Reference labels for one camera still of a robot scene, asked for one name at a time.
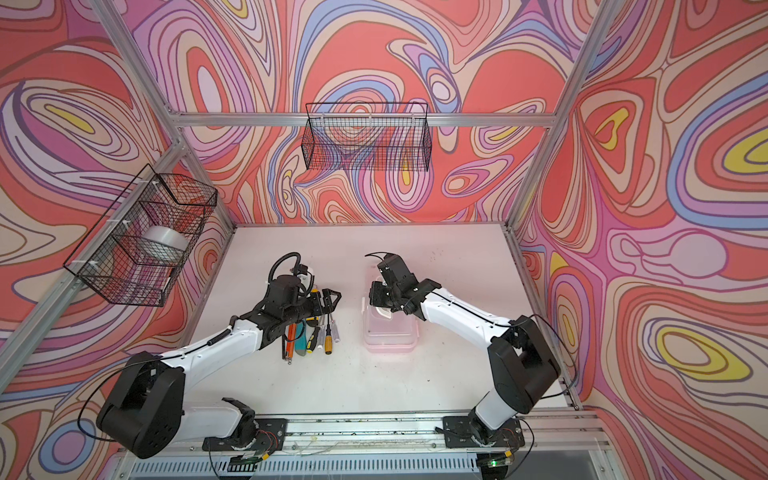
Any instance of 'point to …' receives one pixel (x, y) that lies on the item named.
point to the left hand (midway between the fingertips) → (335, 295)
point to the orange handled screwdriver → (328, 347)
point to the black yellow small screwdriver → (312, 339)
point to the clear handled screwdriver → (335, 331)
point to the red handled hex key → (290, 341)
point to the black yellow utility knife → (316, 300)
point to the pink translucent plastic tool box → (389, 332)
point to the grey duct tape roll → (166, 236)
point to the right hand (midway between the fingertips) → (374, 301)
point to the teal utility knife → (301, 338)
